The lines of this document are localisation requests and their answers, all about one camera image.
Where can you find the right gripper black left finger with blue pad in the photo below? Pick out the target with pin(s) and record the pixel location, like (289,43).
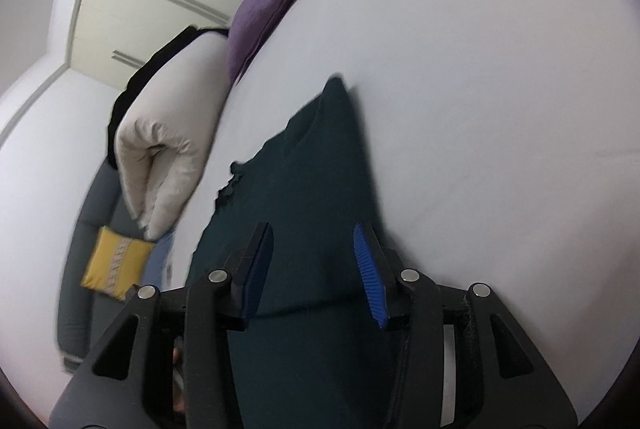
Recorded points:
(165,362)

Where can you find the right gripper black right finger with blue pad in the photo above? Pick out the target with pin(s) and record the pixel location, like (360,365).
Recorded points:
(501,380)

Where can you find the dark green sweater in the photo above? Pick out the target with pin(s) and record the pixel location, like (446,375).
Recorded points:
(313,356)

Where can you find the blue striped pillow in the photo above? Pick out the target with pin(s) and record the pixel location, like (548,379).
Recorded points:
(158,268)

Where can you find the dark grey headboard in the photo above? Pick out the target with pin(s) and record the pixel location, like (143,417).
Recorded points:
(84,314)

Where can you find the yellow patterned cushion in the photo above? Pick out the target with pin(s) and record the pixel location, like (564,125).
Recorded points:
(116,264)

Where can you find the beige folded duvet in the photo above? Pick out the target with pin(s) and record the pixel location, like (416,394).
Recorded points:
(163,142)

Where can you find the white bed sheet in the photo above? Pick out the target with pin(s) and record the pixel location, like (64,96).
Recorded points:
(504,143)

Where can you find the black garment behind duvet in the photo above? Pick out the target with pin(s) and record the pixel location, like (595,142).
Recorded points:
(143,75)

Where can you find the purple cushion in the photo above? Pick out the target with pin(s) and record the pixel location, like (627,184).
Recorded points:
(251,26)

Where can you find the cream wardrobe with handles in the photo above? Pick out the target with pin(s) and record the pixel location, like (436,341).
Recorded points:
(113,38)

